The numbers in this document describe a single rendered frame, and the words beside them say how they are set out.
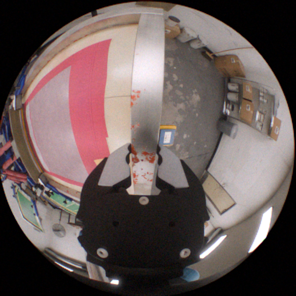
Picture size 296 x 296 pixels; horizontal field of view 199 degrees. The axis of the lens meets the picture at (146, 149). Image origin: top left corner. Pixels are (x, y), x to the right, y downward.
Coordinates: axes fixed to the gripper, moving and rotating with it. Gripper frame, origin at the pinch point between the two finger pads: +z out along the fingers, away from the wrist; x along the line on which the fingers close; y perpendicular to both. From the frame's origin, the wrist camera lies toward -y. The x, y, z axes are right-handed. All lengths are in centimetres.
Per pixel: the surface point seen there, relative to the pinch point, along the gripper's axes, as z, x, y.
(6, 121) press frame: -9, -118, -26
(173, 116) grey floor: 145, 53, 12
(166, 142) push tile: 33.5, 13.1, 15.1
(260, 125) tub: 64, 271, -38
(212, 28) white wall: 83, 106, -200
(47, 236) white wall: -190, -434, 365
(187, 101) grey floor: 153, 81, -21
